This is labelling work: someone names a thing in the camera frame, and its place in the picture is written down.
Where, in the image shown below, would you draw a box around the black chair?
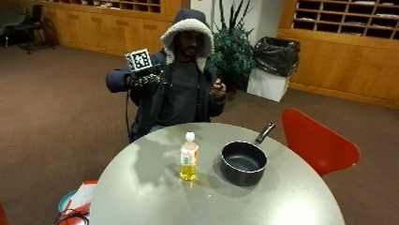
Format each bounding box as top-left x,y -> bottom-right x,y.
9,4 -> 55,55

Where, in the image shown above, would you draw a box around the dark saucepan with handle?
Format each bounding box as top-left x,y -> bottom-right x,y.
219,122 -> 276,188

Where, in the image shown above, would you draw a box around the white marker cube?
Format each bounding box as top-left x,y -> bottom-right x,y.
125,48 -> 153,73

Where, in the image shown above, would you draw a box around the red chair with papers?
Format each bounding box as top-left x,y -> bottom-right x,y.
51,179 -> 99,225

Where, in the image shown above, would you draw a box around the teal round seat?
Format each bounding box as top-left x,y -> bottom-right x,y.
57,189 -> 78,214

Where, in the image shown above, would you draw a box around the wooden pigeonhole shelf unit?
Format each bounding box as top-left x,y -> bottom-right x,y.
275,0 -> 399,110
30,0 -> 183,58

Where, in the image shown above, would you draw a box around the white bin with black bag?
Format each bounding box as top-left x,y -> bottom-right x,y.
246,36 -> 301,103

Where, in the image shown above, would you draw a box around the white paper sheets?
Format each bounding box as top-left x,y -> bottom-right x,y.
66,183 -> 98,214

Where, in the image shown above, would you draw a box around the the person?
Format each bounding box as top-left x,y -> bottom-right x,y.
105,8 -> 228,143

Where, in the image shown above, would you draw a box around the green potted plant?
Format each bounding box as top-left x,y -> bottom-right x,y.
208,0 -> 256,94

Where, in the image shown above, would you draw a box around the black glove cable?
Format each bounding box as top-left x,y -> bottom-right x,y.
123,89 -> 133,143

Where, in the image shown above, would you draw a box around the yellow liquid plastic bottle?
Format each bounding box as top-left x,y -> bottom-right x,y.
178,131 -> 199,182

